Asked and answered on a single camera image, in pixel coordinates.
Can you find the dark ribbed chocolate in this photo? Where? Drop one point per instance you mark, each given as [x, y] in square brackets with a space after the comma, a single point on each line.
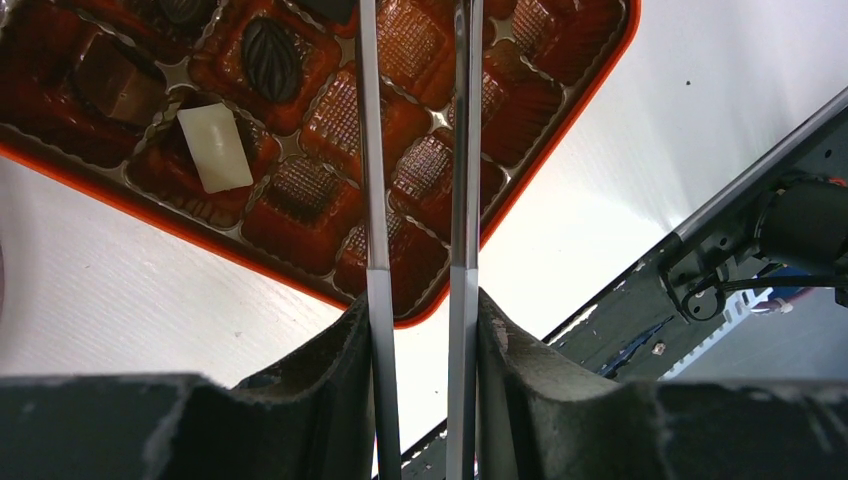
[187, 12]

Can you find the orange compartment chocolate box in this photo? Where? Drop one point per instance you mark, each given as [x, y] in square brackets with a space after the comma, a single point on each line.
[302, 220]

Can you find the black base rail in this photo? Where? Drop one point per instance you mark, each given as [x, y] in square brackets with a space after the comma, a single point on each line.
[778, 230]

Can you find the pale square chocolate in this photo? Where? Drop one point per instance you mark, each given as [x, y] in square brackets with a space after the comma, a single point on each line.
[120, 83]

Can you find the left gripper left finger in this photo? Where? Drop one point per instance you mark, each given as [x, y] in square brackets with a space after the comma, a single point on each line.
[309, 415]

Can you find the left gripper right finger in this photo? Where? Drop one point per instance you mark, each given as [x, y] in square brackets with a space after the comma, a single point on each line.
[543, 416]

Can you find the metal serving tongs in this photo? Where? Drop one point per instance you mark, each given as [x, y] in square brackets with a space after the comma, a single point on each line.
[468, 20]

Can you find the dark leaf chocolate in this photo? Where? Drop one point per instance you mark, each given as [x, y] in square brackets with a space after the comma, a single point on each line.
[270, 60]

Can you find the white chocolate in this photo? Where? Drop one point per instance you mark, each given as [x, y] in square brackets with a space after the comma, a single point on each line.
[216, 148]

